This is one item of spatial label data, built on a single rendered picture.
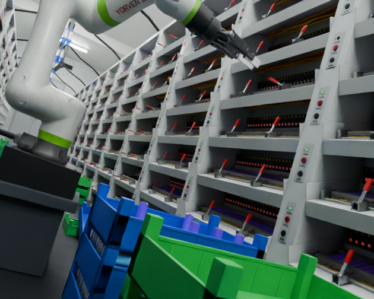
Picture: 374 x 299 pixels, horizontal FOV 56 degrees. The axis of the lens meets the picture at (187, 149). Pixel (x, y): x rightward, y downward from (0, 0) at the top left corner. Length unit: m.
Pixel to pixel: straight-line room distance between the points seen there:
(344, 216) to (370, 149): 0.18
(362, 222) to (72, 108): 1.00
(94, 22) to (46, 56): 0.27
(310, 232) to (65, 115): 0.91
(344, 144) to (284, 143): 0.25
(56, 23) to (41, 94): 0.27
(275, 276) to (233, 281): 0.30
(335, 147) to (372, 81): 0.20
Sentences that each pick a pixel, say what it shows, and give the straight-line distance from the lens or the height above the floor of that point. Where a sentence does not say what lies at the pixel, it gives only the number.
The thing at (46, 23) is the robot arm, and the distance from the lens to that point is 1.37.
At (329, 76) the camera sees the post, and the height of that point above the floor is 0.91.
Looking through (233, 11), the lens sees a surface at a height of 1.42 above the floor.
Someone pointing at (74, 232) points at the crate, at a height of 0.02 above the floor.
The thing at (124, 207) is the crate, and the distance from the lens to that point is 0.56.
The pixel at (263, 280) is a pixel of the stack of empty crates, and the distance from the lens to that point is 0.58.
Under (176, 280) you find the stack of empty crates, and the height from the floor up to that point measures 0.36.
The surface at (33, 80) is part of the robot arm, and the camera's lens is 1.29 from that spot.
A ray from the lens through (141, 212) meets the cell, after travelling 0.74.
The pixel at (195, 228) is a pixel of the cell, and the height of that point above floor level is 0.38.
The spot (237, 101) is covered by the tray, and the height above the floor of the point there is 0.87.
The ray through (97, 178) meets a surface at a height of 0.24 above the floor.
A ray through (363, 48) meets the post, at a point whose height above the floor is 1.02.
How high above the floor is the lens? 0.45
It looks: 5 degrees up
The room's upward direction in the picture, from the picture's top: 18 degrees clockwise
